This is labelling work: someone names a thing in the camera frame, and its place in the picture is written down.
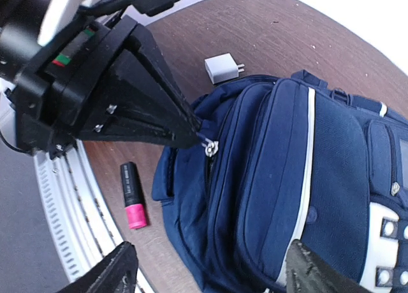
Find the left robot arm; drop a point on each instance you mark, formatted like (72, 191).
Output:
(29, 25)

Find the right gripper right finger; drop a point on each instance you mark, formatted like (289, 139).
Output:
(307, 272)

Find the aluminium front rail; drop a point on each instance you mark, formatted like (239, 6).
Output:
(81, 225)

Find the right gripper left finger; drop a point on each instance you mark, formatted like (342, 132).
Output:
(115, 273)

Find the navy blue backpack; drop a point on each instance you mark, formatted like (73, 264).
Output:
(284, 159)

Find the white charger cube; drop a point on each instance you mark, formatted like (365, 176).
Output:
(222, 68)

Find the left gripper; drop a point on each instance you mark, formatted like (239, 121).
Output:
(71, 89)

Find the pink highlighter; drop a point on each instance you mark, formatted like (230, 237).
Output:
(133, 196)

